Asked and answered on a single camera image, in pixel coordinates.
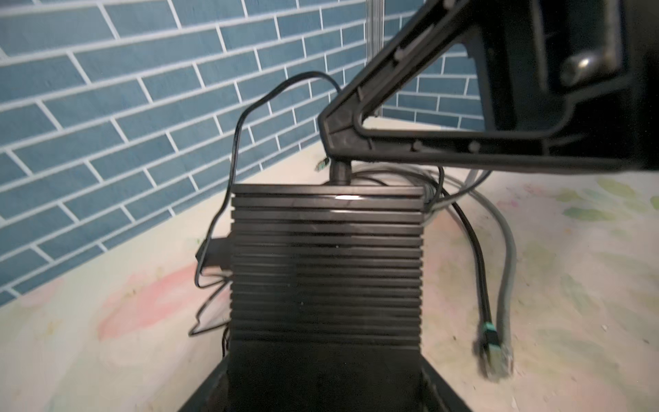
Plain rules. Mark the long black switch box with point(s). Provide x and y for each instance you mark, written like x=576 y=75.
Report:
x=325 y=298

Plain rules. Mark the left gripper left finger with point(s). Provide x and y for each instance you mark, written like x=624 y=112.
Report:
x=212 y=394

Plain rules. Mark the black wall plug adapter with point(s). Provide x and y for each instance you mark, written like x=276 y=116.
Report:
x=203 y=252

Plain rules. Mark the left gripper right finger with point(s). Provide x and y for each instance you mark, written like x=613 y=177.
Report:
x=436 y=394

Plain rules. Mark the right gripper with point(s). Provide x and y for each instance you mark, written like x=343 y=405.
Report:
x=535 y=86

